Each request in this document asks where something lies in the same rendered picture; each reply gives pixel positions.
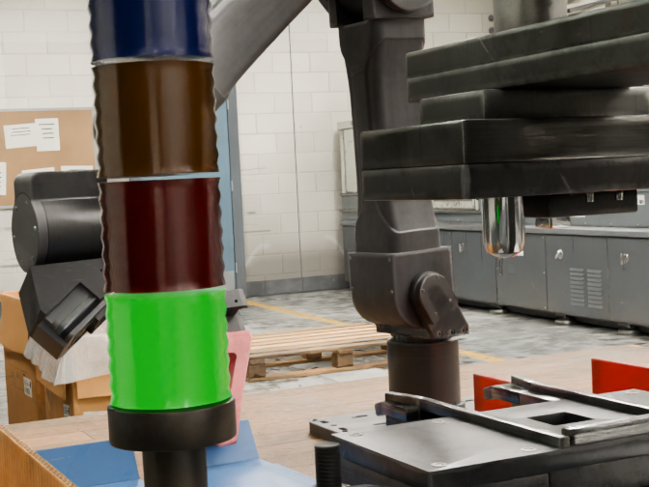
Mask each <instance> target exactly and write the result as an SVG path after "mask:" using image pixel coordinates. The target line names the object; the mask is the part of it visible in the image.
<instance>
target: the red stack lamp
mask: <svg viewBox="0 0 649 487"><path fill-rule="evenodd" d="M219 181H220V177H212V178H189V179H168V180H148V181H128V182H110V183H98V186H99V191H100V193H99V206H100V209H101V211H100V216H99V221H100V224H101V227H102V229H101V234H100V238H101V241H102V245H103V248H102V253H101V257H102V260H103V263H104V266H103V271H102V274H103V277H104V280H105V284H104V289H103V291H104V292H107V293H120V294H139V293H163V292H178V291H189V290H199V289H207V288H213V287H218V286H222V285H225V284H226V282H225V279H224V276H223V274H224V269H225V265H224V261H223V258H222V256H223V251H224V246H223V243H222V241H221V239H222V234H223V229H222V225H221V222H220V221H221V216H222V211H221V208H220V205H219V203H220V198H221V193H220V189H219Z"/></svg>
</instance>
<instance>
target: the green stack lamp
mask: <svg viewBox="0 0 649 487"><path fill-rule="evenodd" d="M225 293H226V288H224V287H213V288H207V289H199V290H189V291H178V292H163V293H139V294H120V293H110V294H107V295H104V299H105V302H106V309H105V317H106V320H107V328H106V334H107V337H108V345H107V353H108V355H109V363H108V370H109V373H110V376H111V377H110V382H109V387H110V390H111V393H112V394H111V400H110V404H111V405H112V406H114V407H118V408H123V409H132V410H167V409H179V408H188V407H196V406H202V405H208V404H211V403H215V402H219V401H222V400H225V399H227V398H229V397H230V396H231V395H232V392H231V390H230V387H229V384H230V380H231V375H230V372H229V369H228V367H229V362H230V358H229V355H228V351H227V350H228V345H229V340H228V336H227V333H226V332H227V328H228V322H227V319H226V316H225V315H226V310H227V304H226V301H225Z"/></svg>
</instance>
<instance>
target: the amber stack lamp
mask: <svg viewBox="0 0 649 487"><path fill-rule="evenodd" d="M213 67H214V63H210V62H203V61H186V60H159V61H136V62H123V63H114V64H106V65H100V66H95V67H92V68H91V72H92V75H93V78H94V79H93V84H92V89H93V92H94V96H95V97H94V102H93V107H94V110H95V113H96V116H95V121H94V125H95V128H96V132H97V134H96V140H95V143H96V146H97V149H98V153H97V158H96V161H97V164H98V168H99V172H98V176H97V178H118V177H141V176H162V175H182V174H200V173H215V172H220V171H219V167H218V164H217V162H218V157H219V152H218V150H217V147H216V143H217V138H218V135H217V131H216V128H215V126H216V121H217V117H216V114H215V110H214V108H215V103H216V98H215V95H214V92H213V90H214V85H215V81H214V77H213V74H212V72H213Z"/></svg>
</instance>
